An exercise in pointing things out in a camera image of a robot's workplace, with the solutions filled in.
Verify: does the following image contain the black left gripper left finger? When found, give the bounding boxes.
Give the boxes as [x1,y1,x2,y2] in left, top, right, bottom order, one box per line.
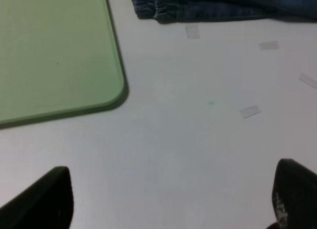
[0,166,74,229]

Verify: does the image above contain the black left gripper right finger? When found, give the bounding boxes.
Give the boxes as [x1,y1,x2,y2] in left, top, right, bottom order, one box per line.
[268,159,317,229]

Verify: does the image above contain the children's blue denim shorts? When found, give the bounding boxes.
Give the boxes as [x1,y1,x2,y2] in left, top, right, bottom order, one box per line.
[131,0,317,23]

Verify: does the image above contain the light green plastic tray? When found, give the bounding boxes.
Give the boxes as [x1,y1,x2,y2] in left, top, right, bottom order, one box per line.
[0,0,127,128]

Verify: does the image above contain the clear tape strip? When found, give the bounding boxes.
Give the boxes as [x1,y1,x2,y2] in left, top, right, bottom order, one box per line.
[240,105,261,118]
[299,73,317,89]
[259,41,279,51]
[185,23,200,39]

